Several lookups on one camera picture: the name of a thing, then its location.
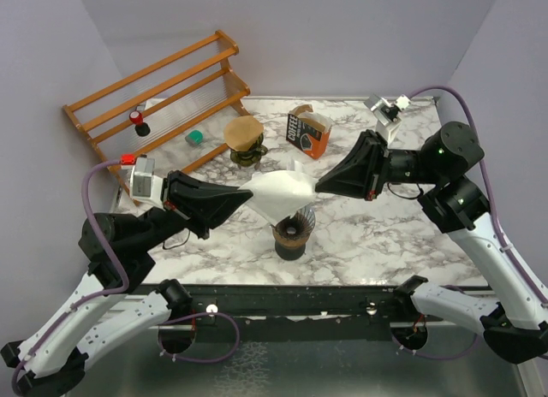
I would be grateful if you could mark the orange coffee filter box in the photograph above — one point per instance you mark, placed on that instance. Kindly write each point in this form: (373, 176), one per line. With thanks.
(307, 139)

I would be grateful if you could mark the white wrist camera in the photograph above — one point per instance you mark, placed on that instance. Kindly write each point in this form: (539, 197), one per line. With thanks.
(144, 186)
(387, 114)

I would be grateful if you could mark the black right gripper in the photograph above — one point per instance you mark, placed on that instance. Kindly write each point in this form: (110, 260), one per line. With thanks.
(363, 171)

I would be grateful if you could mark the orange wooden shelf rack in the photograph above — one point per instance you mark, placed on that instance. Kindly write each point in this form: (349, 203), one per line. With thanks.
(194, 88)

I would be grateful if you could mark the grey carafe with red lid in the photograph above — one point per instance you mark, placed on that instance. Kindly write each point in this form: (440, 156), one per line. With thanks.
(289, 253)

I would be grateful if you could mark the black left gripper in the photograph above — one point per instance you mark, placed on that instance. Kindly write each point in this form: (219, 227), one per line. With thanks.
(209, 203)

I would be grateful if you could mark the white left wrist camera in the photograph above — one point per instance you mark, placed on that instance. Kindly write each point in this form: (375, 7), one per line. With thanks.
(144, 186)

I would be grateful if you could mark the red black stamp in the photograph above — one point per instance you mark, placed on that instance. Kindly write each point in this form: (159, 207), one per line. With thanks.
(141, 128)

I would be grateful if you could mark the brown filters in box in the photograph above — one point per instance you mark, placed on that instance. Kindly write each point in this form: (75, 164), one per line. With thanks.
(306, 114)

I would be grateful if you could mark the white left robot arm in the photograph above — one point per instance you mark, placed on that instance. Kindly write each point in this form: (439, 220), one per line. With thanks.
(55, 359)

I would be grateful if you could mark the white paper coffee filter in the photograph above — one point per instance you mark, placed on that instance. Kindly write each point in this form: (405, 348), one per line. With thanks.
(281, 193)

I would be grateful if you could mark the olive green glass dripper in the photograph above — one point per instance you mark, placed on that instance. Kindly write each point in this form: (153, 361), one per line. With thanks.
(251, 157)

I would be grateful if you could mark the round wooden dripper base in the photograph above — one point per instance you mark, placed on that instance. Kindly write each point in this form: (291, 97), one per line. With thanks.
(291, 242)

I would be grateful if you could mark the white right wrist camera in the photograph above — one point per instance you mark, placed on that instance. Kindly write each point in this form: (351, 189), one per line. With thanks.
(387, 114)

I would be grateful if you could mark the brown paper coffee filter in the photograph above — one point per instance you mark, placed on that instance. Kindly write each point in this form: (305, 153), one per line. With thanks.
(242, 132)

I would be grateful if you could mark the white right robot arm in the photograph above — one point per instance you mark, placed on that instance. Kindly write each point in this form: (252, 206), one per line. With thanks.
(514, 324)

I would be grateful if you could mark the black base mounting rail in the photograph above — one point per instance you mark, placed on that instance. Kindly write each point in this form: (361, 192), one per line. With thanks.
(294, 313)

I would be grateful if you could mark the green small block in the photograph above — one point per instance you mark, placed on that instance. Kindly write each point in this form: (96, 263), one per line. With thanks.
(195, 137)

